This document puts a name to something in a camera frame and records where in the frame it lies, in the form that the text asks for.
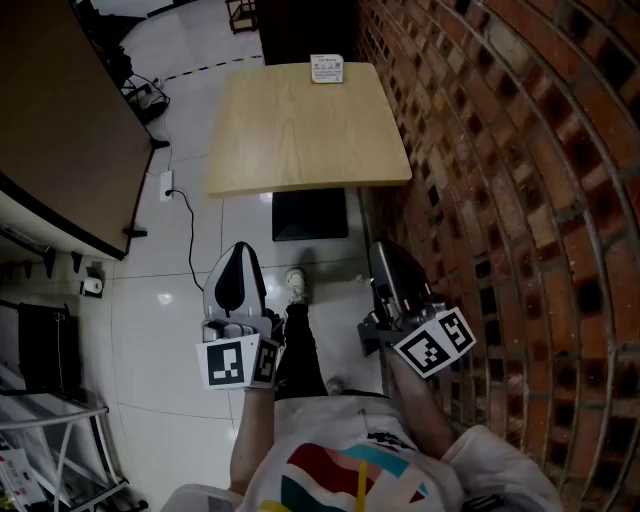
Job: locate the large dark side table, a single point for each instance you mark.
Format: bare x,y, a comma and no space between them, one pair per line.
60,125

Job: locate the metal trolley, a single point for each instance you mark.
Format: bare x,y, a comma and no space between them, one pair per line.
241,15

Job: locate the grey box device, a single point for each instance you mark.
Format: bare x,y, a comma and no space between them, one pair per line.
200,500

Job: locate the person's left forearm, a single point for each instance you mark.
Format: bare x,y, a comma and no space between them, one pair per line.
255,435

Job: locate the dark cabinet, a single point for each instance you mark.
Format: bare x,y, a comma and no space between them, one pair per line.
305,30

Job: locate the person's right forearm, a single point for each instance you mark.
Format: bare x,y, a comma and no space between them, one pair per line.
420,410

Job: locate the white shirt with colourful print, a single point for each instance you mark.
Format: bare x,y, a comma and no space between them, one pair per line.
345,440

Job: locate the white power strip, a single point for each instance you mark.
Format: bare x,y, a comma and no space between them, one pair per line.
166,186

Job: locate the metal rack with papers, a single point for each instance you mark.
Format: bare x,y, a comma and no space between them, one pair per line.
60,450

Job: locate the black table base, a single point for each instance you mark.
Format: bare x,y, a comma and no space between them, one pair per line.
309,215

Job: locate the white paper roll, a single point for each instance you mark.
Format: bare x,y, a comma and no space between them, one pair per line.
93,285

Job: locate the person's black trouser leg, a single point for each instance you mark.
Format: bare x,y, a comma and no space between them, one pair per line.
300,350

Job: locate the wooden table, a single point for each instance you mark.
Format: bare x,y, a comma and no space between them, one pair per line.
305,135

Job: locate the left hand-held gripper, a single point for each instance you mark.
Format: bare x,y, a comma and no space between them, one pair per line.
225,362

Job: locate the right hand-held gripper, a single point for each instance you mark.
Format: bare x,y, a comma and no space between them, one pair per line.
430,345

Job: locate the white shoe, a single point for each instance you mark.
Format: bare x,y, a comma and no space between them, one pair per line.
296,285
335,386

